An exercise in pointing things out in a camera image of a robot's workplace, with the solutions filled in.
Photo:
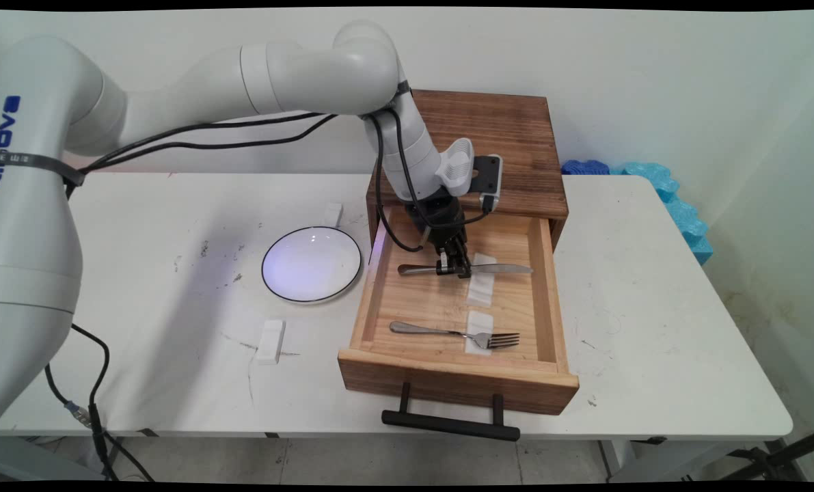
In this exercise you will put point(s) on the light wooden drawer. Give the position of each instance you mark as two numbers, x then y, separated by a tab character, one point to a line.
434	307

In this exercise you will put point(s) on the light blue foam piece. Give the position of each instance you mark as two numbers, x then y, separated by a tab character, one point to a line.
680	212

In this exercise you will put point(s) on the large white cutlery rest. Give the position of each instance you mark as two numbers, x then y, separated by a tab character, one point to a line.
270	339

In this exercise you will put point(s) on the flat white cutlery rest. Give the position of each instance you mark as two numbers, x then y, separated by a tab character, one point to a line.
478	324

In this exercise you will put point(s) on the small white cutlery rest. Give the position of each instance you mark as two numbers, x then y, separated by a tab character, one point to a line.
333	214

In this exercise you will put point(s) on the white plate with black rim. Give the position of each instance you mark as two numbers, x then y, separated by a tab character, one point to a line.
311	265

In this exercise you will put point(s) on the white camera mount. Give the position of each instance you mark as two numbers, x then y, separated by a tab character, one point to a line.
456	167

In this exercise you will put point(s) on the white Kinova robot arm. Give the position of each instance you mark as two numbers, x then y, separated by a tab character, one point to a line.
31	239

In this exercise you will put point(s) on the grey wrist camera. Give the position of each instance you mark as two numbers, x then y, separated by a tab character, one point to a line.
489	174

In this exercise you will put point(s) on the dark wooden drawer cabinet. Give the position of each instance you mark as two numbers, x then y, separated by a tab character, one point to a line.
523	143

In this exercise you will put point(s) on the black stand legs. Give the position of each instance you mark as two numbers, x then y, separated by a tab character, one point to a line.
782	452

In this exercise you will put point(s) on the silver table knife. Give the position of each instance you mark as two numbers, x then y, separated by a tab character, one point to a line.
502	268

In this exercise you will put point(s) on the white table leg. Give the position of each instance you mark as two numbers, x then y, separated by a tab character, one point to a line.
615	458

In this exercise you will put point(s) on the silver fork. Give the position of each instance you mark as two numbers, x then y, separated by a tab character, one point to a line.
434	332

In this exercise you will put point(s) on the white cutlery rest with dent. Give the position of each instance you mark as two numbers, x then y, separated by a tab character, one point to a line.
482	290

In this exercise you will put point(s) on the dark blue foam piece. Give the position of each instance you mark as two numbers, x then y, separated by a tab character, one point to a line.
584	168

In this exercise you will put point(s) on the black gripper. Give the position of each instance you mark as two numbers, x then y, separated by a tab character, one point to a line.
441	219

